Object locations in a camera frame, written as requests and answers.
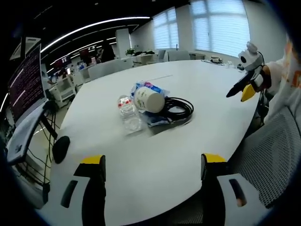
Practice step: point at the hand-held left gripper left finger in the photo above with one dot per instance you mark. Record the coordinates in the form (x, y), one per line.
(78, 188)

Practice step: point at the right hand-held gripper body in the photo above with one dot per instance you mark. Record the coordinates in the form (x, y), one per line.
(249, 58)

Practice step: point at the clear plastic water bottle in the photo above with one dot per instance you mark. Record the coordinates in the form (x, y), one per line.
(129, 115)

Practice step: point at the grey mesh office chair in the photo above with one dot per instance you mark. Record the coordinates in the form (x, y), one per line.
(270, 160)

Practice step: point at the blue plastic packet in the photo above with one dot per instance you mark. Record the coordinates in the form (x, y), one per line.
(155, 118)

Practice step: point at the white paper cup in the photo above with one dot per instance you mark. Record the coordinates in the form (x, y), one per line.
(150, 100)

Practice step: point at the computer monitor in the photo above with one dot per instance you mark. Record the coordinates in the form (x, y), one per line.
(26, 84)

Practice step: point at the white tabletop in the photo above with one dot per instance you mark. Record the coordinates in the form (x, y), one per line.
(164, 153)

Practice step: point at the white office chair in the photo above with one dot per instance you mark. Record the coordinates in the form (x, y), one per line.
(67, 90)

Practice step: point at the small items on tabletop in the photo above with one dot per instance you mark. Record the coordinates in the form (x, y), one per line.
(216, 58)

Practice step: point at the person's right hand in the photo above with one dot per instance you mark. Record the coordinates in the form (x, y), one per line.
(266, 77)

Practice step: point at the grey monitor stand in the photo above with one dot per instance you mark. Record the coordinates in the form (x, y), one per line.
(22, 134)

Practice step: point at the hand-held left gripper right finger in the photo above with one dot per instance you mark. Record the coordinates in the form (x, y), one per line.
(227, 195)

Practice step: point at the green potted plant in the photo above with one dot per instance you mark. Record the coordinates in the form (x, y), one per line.
(130, 51)

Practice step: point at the black oval chair headrest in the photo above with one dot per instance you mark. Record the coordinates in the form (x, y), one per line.
(61, 148)

